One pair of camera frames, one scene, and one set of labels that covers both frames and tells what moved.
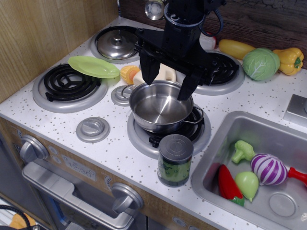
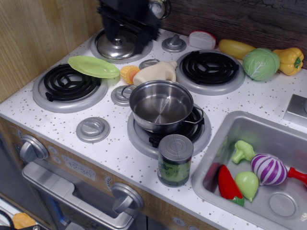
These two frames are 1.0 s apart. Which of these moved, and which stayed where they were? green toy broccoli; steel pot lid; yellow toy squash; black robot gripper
Moved: black robot gripper
Stayed: yellow toy squash; green toy broccoli; steel pot lid
